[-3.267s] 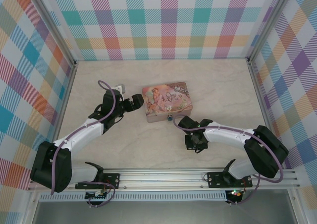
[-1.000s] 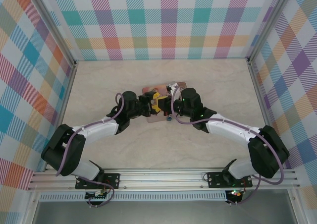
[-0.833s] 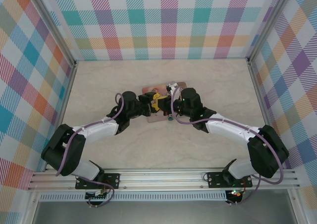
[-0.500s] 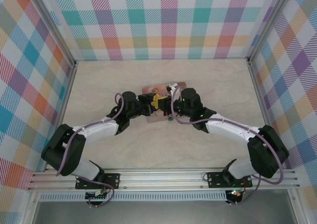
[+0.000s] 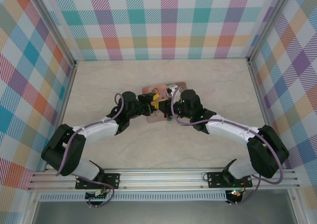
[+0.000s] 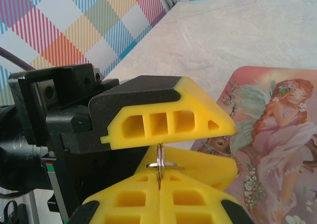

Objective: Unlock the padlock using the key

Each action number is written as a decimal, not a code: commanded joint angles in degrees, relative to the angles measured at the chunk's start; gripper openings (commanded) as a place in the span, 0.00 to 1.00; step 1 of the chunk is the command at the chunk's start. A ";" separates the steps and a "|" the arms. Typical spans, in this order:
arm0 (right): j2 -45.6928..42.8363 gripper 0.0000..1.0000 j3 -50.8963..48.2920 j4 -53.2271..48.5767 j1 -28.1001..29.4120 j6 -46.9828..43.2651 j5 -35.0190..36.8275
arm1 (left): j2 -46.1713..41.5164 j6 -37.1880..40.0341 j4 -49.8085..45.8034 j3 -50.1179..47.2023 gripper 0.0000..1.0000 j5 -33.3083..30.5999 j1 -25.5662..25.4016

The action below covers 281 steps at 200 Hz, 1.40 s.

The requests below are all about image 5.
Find yellow padlock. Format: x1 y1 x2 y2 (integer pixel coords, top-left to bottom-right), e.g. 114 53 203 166
151 93 171 111

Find pink illustrated tin box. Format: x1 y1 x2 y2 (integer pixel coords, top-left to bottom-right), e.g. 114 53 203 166
142 81 187 124

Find left controller board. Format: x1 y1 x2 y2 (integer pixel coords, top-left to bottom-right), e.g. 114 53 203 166
85 191 109 201

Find right controller board with LED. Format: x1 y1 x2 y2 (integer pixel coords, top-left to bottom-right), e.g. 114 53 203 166
227 189 243 202

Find aluminium mounting rail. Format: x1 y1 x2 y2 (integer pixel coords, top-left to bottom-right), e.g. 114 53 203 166
27 168 302 191

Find aluminium floor frame rail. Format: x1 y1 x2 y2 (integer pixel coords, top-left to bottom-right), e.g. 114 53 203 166
44 60 79 172
246 57 283 169

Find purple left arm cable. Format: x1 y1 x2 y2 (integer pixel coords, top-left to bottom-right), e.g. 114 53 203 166
55 93 125 177

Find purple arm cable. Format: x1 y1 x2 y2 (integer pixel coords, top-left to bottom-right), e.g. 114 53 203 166
168 86 285 185
55 93 125 177

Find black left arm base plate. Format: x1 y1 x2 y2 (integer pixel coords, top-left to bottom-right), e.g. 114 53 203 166
75 173 121 190

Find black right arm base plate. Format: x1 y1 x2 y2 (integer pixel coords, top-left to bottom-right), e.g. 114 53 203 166
206 171 253 189

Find white slotted cable duct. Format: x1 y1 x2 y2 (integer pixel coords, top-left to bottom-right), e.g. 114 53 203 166
39 193 228 202

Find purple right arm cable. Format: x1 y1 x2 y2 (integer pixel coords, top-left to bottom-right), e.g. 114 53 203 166
168 86 285 185

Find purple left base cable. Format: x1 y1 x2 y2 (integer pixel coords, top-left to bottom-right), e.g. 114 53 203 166
76 170 115 209

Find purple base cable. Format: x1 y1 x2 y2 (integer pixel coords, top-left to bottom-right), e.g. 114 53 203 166
76 170 115 209
227 174 261 207

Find aluminium frame post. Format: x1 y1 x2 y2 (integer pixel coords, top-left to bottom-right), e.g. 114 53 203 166
247 0 286 64
29 0 78 68

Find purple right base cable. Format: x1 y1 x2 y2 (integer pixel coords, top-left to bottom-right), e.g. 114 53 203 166
227 174 261 207

